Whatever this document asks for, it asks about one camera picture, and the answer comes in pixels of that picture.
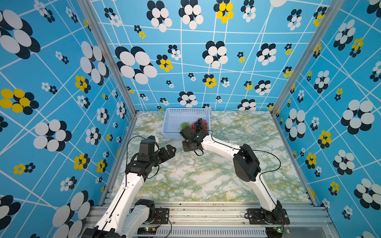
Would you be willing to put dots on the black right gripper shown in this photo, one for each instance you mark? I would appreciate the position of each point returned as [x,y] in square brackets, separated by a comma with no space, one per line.
[184,145]

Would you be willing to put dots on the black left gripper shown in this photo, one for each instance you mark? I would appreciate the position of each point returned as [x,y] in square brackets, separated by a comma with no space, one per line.
[165,155]

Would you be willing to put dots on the white perforated plastic basket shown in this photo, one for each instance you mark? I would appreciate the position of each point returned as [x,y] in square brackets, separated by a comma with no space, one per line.
[174,117]

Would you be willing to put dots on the black grape bunch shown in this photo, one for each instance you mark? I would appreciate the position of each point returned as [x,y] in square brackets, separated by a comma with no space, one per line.
[204,125]

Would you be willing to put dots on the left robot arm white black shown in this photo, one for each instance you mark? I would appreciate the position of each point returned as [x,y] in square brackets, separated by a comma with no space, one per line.
[121,220]

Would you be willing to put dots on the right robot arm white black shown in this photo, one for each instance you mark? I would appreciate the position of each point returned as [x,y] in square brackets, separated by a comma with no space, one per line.
[247,168]

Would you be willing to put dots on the green grape bunch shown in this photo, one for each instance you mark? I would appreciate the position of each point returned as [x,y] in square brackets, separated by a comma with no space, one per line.
[184,125]

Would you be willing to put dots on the left green circuit board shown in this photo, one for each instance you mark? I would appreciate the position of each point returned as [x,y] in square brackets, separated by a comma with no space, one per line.
[150,231]

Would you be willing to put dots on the green circuit board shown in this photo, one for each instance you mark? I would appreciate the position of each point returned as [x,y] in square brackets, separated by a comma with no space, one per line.
[150,231]
[274,232]

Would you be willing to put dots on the right green circuit board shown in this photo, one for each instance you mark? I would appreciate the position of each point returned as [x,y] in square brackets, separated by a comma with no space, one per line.
[274,232]

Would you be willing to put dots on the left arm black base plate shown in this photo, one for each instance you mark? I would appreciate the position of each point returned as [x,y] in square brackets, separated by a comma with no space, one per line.
[160,217]

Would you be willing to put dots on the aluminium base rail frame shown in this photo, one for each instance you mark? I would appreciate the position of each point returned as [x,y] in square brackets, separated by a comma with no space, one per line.
[226,220]

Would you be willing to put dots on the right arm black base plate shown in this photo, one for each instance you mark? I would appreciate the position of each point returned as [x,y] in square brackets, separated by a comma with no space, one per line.
[264,217]

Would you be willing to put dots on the aluminium corner post left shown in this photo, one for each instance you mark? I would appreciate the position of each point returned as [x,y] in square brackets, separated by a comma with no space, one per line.
[101,40]

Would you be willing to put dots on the aluminium corner post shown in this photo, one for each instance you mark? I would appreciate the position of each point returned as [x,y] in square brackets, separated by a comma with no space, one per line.
[101,40]
[332,12]

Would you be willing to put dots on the aluminium corner post right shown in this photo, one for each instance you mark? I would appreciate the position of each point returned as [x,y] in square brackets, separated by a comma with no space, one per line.
[332,12]

